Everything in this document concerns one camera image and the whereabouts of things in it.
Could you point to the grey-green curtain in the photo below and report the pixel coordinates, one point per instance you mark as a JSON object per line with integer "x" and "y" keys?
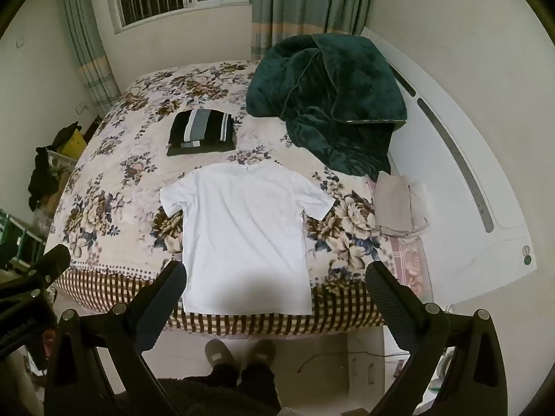
{"x": 303, "y": 4}
{"x": 89, "y": 52}

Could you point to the folded beige cloth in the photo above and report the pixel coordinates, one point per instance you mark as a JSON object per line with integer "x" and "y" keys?
{"x": 392, "y": 201}

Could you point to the pink patterned sheet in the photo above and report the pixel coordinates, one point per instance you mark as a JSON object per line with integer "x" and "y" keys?
{"x": 405, "y": 264}

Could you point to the grey slipper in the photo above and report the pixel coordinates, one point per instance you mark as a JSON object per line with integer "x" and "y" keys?
{"x": 263, "y": 353}
{"x": 220, "y": 355}

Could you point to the green plastic crate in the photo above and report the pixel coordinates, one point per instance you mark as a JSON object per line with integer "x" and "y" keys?
{"x": 21, "y": 232}

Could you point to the pile of black clothes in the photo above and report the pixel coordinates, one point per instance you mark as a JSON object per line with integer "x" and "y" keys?
{"x": 43, "y": 177}

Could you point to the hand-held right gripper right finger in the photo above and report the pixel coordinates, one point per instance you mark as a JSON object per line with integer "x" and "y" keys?
{"x": 388, "y": 307}

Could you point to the white t-shirt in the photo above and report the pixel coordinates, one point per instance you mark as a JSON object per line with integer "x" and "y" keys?
{"x": 243, "y": 234}

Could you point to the folded black striped garment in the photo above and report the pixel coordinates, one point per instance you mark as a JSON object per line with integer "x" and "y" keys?
{"x": 201, "y": 128}

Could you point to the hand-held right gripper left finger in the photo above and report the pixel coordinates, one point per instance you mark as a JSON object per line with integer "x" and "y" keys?
{"x": 162, "y": 307}

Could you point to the person's dark trousers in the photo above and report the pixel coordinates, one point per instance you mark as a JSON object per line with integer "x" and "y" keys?
{"x": 234, "y": 392}

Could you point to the folded cream cloth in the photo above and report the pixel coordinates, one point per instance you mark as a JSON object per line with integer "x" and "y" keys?
{"x": 418, "y": 208}

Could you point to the folded dark green garment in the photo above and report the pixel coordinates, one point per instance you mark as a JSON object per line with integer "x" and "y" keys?
{"x": 208, "y": 151}

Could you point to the floral bedsheet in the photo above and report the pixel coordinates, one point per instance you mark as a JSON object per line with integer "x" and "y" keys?
{"x": 125, "y": 173}

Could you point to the yellow box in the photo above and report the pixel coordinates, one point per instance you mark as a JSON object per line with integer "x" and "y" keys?
{"x": 74, "y": 145}

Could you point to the dark green plush blanket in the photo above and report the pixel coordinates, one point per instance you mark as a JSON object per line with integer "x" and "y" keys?
{"x": 329, "y": 95}

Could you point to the white bed headboard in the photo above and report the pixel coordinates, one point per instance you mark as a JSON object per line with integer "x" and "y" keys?
{"x": 438, "y": 182}

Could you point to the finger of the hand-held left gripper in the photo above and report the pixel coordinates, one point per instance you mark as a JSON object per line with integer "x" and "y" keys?
{"x": 50, "y": 264}

